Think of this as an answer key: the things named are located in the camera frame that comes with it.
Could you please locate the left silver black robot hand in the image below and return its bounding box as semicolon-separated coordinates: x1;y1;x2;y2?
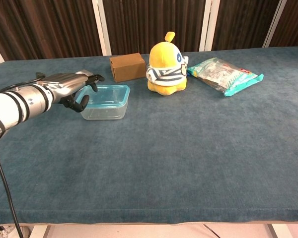
41;69;106;113

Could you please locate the teal container lid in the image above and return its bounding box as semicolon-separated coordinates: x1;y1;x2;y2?
75;84;131;110

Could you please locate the clear plastic container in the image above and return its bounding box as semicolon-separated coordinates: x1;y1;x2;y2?
79;98;130;121

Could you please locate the brown cardboard box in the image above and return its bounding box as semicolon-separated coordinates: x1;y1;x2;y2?
109;52;147;83

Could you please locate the yellow plush toy striped shirt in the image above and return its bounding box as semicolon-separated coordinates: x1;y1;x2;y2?
146;31;189;96

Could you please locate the blue table cloth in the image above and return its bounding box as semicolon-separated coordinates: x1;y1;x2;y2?
0;46;298;225

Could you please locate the teal snack bag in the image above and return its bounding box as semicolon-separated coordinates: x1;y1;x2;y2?
187;57;265;97

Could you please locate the white table leg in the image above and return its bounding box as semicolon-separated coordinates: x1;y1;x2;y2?
264;224;293;238

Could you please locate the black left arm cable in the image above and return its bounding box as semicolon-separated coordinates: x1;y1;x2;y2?
0;141;24;238

